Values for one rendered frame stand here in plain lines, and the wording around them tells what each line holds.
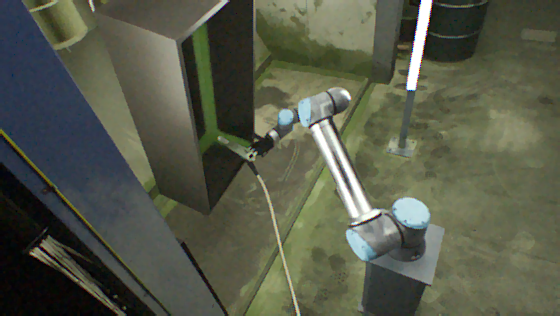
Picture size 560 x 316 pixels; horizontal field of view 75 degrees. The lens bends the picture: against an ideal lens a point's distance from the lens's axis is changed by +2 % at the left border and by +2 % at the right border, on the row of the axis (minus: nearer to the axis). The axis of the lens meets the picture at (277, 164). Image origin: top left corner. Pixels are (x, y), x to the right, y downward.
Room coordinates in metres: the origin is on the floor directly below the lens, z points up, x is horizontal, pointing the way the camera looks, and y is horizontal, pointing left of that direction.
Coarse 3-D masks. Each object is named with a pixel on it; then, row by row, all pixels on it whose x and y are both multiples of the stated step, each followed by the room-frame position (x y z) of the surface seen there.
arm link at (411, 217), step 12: (396, 204) 0.85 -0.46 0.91; (408, 204) 0.84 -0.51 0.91; (420, 204) 0.83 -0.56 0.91; (396, 216) 0.79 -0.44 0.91; (408, 216) 0.78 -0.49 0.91; (420, 216) 0.77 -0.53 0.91; (408, 228) 0.74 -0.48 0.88; (420, 228) 0.73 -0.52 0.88; (408, 240) 0.72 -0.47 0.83; (420, 240) 0.74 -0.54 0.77
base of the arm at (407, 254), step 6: (402, 246) 0.75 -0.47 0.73; (414, 246) 0.73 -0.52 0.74; (420, 246) 0.74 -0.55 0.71; (390, 252) 0.76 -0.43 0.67; (396, 252) 0.75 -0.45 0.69; (402, 252) 0.74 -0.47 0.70; (408, 252) 0.73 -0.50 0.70; (414, 252) 0.73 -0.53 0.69; (420, 252) 0.73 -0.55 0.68; (396, 258) 0.74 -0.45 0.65; (402, 258) 0.72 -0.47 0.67; (408, 258) 0.72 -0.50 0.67; (414, 258) 0.71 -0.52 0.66
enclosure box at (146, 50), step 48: (144, 0) 1.44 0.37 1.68; (192, 0) 1.44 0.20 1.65; (240, 0) 1.74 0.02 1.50; (144, 48) 1.27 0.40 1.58; (192, 48) 1.86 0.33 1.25; (240, 48) 1.77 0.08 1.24; (144, 96) 1.34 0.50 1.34; (192, 96) 1.83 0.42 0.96; (240, 96) 1.81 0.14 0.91; (144, 144) 1.43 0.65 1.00; (192, 144) 1.25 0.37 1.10; (240, 144) 1.86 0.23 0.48; (192, 192) 1.33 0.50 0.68
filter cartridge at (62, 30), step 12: (24, 0) 2.13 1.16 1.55; (36, 0) 2.16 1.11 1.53; (48, 0) 2.17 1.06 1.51; (60, 0) 2.22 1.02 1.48; (36, 12) 2.14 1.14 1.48; (48, 12) 2.17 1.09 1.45; (60, 12) 2.19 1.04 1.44; (72, 12) 2.26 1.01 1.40; (48, 24) 2.15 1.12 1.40; (60, 24) 2.17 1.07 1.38; (72, 24) 2.21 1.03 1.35; (84, 24) 2.33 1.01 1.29; (48, 36) 2.13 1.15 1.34; (60, 36) 2.15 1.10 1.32; (72, 36) 2.18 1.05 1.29; (60, 48) 2.13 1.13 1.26
